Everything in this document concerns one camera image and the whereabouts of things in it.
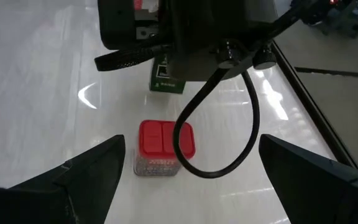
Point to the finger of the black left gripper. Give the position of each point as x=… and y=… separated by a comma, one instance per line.
x=117, y=25

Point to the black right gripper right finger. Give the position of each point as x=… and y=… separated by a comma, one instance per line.
x=322, y=193

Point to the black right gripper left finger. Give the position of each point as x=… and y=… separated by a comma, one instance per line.
x=57, y=193

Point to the dark green box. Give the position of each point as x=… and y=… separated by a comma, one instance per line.
x=163, y=82

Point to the red lid clear spice jar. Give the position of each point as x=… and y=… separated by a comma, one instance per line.
x=154, y=140

